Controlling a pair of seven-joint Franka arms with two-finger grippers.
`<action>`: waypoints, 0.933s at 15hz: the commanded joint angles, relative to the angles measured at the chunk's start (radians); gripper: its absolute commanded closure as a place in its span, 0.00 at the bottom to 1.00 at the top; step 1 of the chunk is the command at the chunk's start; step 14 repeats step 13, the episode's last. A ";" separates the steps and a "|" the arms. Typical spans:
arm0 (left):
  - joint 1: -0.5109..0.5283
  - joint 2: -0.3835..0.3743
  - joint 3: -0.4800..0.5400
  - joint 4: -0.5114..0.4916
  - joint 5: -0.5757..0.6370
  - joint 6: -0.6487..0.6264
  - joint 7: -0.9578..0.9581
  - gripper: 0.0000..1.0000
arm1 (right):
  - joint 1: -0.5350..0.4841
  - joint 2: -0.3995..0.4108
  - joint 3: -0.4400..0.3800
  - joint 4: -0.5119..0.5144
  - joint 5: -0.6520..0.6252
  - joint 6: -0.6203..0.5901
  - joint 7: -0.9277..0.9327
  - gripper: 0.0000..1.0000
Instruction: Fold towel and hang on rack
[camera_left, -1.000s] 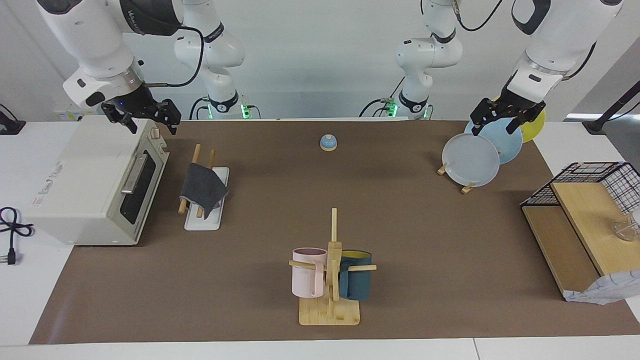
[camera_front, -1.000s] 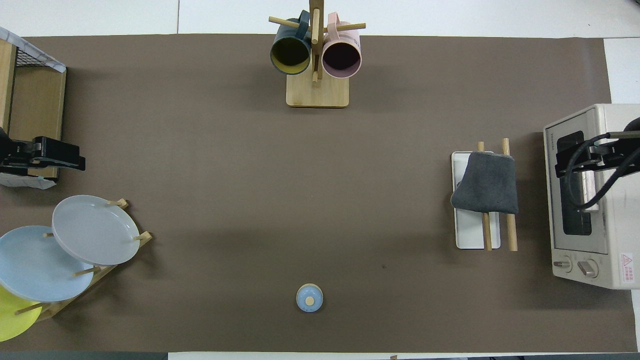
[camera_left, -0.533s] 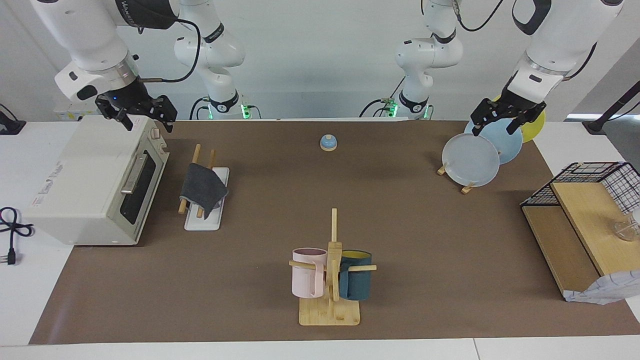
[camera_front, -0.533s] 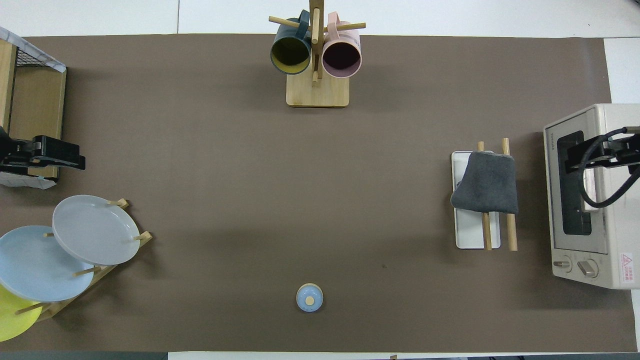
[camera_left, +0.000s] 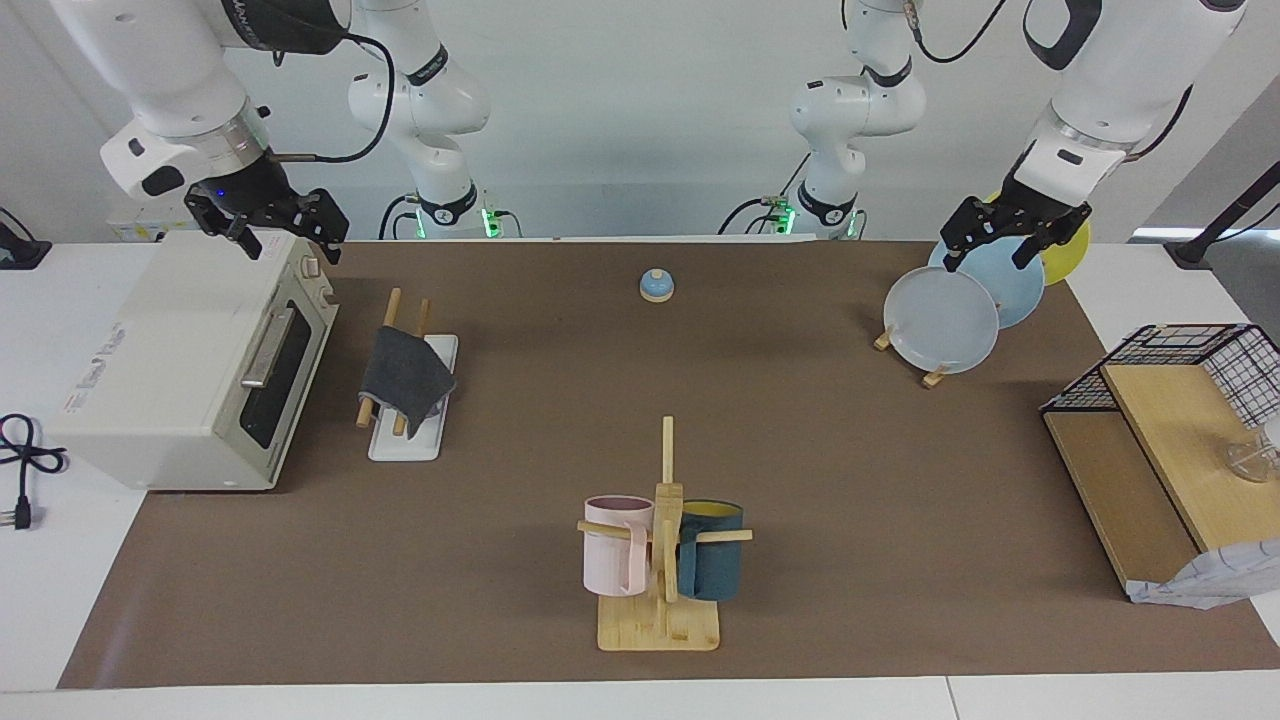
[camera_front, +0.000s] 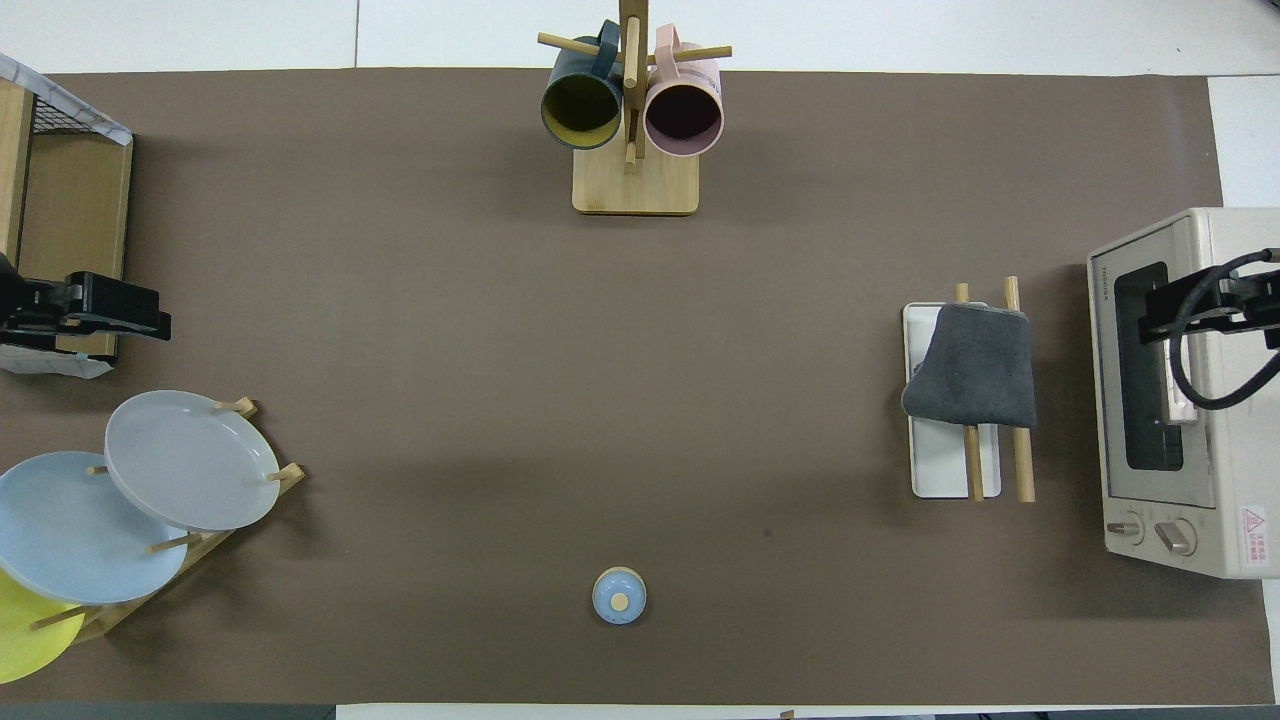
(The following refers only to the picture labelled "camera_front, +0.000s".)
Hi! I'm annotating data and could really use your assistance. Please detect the light blue plate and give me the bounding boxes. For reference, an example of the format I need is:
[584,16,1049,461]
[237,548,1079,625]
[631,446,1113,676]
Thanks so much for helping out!
[0,451,189,605]

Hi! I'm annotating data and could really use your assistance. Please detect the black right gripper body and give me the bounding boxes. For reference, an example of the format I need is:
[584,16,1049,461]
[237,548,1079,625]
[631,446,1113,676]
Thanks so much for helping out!
[1225,268,1280,326]

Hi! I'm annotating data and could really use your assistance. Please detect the beige toaster oven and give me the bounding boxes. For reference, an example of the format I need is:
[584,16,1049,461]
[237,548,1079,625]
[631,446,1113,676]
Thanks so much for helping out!
[1087,207,1280,579]

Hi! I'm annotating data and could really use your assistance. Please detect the yellow plate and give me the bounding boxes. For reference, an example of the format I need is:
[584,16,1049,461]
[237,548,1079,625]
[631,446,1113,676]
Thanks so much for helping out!
[0,570,86,685]

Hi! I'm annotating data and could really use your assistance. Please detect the pink mug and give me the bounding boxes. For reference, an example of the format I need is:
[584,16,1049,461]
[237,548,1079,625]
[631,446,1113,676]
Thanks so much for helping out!
[644,25,724,158]

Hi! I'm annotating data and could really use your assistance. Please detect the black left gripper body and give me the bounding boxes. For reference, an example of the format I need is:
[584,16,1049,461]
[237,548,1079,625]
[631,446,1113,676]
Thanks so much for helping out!
[0,255,26,326]

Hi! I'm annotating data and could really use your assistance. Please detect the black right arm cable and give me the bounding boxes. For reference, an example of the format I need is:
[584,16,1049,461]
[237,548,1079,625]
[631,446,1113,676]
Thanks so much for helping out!
[1170,248,1280,409]

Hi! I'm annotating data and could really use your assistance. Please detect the brown table mat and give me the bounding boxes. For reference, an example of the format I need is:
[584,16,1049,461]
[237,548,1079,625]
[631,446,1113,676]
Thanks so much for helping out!
[0,68,1246,706]

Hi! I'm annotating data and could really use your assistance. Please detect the wooden shelf with wire basket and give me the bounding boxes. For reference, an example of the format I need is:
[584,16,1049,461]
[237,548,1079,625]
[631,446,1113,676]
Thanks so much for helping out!
[0,52,134,379]

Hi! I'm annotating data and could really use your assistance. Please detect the wooden dish rack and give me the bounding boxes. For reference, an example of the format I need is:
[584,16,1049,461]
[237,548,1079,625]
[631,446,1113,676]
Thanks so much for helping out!
[30,397,306,641]

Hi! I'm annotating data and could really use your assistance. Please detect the white rectangular tray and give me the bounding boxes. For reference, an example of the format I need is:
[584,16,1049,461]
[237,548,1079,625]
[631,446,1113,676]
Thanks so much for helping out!
[902,276,1036,503]

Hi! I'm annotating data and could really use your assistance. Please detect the wooden mug tree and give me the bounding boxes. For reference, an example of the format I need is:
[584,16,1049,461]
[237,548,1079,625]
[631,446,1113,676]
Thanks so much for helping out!
[537,0,733,216]

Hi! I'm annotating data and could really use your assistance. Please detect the purple and grey towel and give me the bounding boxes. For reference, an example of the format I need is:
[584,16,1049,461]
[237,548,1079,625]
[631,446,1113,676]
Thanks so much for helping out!
[901,302,1038,429]

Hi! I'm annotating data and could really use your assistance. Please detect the dark teal mug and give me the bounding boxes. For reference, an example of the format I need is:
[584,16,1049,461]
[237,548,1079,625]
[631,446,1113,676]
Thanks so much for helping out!
[540,20,623,151]

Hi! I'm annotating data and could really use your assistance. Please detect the pale grey plate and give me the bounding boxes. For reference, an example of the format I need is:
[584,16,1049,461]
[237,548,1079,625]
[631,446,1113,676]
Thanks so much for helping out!
[104,390,281,532]

